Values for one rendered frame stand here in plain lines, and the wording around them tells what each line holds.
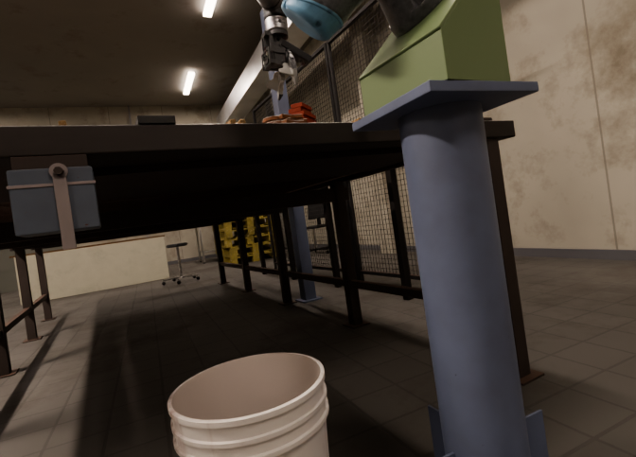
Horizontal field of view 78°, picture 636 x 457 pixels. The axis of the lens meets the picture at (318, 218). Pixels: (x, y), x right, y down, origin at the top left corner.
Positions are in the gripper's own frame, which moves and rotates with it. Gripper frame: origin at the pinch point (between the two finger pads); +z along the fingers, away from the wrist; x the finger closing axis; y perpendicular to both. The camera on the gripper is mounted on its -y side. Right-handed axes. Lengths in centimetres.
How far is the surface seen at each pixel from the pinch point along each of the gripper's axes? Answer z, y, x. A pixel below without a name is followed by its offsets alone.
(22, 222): 38, 70, 32
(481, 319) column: 65, -5, 65
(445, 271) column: 56, -1, 61
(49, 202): 35, 66, 32
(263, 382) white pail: 79, 28, 31
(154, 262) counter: 83, 8, -584
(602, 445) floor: 107, -48, 61
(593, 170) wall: 26, -287, -59
